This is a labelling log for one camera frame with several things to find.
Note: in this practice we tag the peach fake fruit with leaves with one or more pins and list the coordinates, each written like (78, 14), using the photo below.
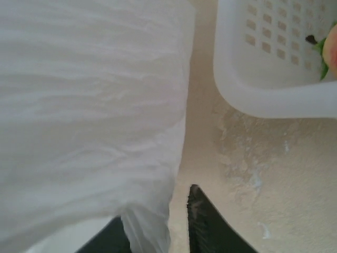
(331, 50)

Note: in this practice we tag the white perforated plastic basket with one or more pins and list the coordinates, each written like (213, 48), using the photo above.
(263, 84)

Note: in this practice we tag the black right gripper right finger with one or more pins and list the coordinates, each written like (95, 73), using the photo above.
(202, 226)

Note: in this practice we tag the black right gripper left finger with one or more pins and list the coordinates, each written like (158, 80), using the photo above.
(110, 237)

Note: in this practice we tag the white plastic bag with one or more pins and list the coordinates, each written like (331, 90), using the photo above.
(79, 105)

